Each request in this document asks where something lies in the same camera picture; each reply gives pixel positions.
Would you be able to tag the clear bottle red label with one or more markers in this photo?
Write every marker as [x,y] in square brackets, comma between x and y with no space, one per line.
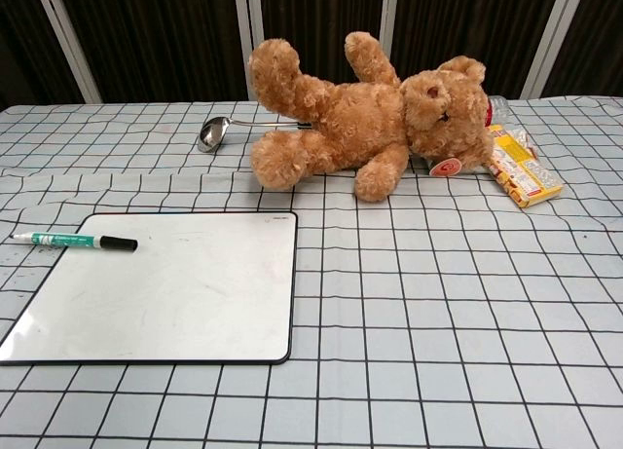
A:
[499,109]

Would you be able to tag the green whiteboard marker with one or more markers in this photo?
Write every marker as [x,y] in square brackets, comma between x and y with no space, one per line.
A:
[63,239]

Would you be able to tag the white black-grid tablecloth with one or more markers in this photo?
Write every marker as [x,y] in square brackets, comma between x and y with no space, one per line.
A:
[438,322]

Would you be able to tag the white dry-erase board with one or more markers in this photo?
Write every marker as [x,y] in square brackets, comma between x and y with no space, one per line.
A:
[170,293]

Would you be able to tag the yellow snack package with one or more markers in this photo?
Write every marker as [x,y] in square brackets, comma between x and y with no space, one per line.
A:
[525,176]

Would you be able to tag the white partition post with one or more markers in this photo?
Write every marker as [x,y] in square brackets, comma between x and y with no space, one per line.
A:
[255,30]
[68,45]
[392,30]
[550,45]

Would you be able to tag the stainless steel ladle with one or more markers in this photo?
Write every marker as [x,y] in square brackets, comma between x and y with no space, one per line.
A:
[211,132]

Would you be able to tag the brown plush teddy bear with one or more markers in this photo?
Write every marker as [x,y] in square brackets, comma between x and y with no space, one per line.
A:
[360,118]

